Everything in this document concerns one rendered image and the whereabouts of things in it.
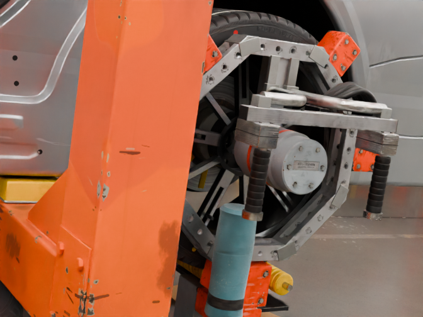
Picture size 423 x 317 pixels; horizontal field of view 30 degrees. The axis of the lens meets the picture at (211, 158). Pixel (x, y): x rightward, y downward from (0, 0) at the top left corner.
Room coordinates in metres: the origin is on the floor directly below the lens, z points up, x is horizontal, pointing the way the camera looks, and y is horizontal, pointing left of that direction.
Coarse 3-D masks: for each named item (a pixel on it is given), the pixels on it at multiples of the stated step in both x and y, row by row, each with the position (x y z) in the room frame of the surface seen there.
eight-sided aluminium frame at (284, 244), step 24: (240, 48) 1.80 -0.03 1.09; (264, 48) 1.84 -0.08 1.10; (288, 48) 1.88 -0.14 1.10; (312, 48) 1.92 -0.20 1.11; (216, 72) 1.78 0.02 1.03; (312, 72) 1.98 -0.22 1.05; (336, 72) 1.96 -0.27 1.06; (336, 144) 2.04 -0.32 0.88; (336, 168) 2.01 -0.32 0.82; (336, 192) 2.00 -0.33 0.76; (192, 216) 1.77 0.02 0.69; (312, 216) 1.97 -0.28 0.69; (192, 240) 1.83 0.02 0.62; (264, 240) 1.94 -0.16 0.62; (288, 240) 1.93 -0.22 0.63
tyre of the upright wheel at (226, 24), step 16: (224, 16) 1.90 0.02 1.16; (240, 16) 1.90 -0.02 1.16; (256, 16) 1.93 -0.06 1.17; (272, 16) 1.95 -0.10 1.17; (224, 32) 1.88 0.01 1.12; (240, 32) 1.90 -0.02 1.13; (256, 32) 1.93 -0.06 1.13; (272, 32) 1.95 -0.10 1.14; (288, 32) 1.98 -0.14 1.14; (304, 32) 2.01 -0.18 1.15; (192, 256) 1.88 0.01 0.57
